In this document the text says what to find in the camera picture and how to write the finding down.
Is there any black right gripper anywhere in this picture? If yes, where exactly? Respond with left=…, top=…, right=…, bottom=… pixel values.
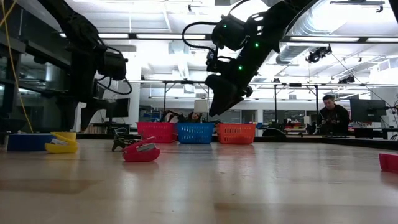
left=205, top=43, right=268, bottom=118

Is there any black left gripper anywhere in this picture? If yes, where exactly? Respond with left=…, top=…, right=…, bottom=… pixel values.
left=60, top=46, right=128, bottom=132

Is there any yellow mini stapler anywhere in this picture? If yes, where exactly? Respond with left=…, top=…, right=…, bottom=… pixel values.
left=45, top=133, right=80, bottom=154

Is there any blue box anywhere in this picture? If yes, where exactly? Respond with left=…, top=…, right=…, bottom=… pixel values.
left=7, top=133, right=57, bottom=152

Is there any red mini stapler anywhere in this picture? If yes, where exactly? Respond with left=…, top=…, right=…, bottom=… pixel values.
left=121, top=136, right=162, bottom=164
left=378, top=152, right=398, bottom=174

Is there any wooden shelf unit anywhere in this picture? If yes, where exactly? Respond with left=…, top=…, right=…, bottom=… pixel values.
left=80, top=123, right=108, bottom=134

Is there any white shade table lamp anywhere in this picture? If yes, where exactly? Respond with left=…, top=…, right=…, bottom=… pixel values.
left=193, top=99, right=210, bottom=124

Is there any dark desk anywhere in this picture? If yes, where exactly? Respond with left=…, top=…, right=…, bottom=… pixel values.
left=91, top=121, right=139, bottom=140
left=351, top=126, right=398, bottom=140

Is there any person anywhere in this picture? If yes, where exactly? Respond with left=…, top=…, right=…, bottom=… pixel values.
left=186, top=111, right=203, bottom=124
left=317, top=95, right=352, bottom=136

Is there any black computer monitor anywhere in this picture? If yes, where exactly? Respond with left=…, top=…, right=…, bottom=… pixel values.
left=105, top=97, right=131, bottom=119
left=349, top=98, right=387, bottom=123

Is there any orange plastic basket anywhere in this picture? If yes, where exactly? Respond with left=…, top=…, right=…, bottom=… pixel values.
left=216, top=123, right=257, bottom=145

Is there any blue plastic basket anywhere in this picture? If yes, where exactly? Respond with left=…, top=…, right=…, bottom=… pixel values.
left=176, top=123, right=215, bottom=145

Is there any red plastic basket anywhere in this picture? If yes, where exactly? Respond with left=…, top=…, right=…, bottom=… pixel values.
left=136, top=121, right=177, bottom=144

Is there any linear ceiling light track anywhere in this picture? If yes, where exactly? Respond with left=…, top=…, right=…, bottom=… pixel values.
left=58, top=32, right=398, bottom=44

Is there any black metal workstation frame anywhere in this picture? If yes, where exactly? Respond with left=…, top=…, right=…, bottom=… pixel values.
left=273, top=82, right=320, bottom=123
left=162, top=80, right=210, bottom=123

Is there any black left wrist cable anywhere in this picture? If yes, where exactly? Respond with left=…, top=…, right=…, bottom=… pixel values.
left=95, top=46, right=134, bottom=96

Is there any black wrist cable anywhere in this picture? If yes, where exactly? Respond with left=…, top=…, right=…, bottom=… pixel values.
left=95, top=46, right=134, bottom=96
left=182, top=21, right=218, bottom=52

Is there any yellow cable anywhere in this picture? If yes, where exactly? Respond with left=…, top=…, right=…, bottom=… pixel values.
left=0, top=0, right=34, bottom=134

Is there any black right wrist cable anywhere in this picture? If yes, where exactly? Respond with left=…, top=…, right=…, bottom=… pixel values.
left=182, top=21, right=218, bottom=52

